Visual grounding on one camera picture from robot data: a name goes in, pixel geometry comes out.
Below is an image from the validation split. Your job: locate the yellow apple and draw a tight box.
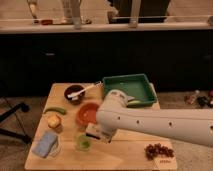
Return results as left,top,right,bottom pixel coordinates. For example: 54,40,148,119
47,115,61,129

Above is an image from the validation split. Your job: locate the bunch of red grapes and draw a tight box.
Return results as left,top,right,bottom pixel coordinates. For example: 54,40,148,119
145,143,174,160

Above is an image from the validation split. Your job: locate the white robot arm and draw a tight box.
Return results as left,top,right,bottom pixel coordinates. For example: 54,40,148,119
96,89,213,147

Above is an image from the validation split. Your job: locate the wooden table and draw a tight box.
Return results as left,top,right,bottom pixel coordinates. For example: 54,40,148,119
25,83,177,171

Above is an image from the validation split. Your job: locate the small red dish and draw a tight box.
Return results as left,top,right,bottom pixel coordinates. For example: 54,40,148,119
41,19,53,25

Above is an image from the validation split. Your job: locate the green plastic cup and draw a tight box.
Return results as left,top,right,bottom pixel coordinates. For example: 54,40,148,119
76,134,91,151

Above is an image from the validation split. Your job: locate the green plastic tray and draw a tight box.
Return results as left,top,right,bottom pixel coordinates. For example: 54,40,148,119
102,74,157,108

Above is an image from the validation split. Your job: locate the black chair base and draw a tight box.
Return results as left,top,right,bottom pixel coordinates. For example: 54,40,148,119
0,103,31,144

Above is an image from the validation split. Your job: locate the blue sponge cloth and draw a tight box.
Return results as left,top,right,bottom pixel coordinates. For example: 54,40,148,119
32,131,60,158

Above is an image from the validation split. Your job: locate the orange red bowl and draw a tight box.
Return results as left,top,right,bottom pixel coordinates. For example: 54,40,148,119
76,103,99,126

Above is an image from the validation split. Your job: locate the dark brown bowl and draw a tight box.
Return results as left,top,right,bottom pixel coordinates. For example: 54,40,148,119
64,84,85,105

